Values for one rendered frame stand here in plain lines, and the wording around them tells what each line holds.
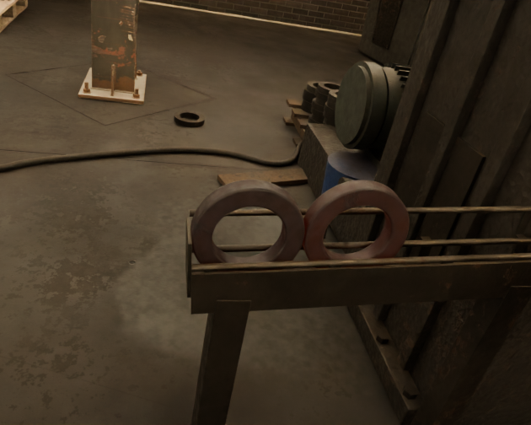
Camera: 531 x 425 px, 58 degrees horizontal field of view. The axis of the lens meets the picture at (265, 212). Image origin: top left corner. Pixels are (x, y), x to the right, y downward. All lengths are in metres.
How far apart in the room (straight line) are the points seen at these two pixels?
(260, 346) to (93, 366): 0.49
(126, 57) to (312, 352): 2.28
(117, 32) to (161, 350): 2.19
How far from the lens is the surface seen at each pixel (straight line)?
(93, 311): 1.60
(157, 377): 1.42
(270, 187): 0.74
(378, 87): 2.07
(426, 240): 0.95
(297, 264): 0.79
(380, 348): 1.56
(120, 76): 3.29
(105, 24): 3.22
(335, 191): 0.78
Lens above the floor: 1.10
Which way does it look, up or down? 31 degrees down
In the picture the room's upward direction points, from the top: 12 degrees clockwise
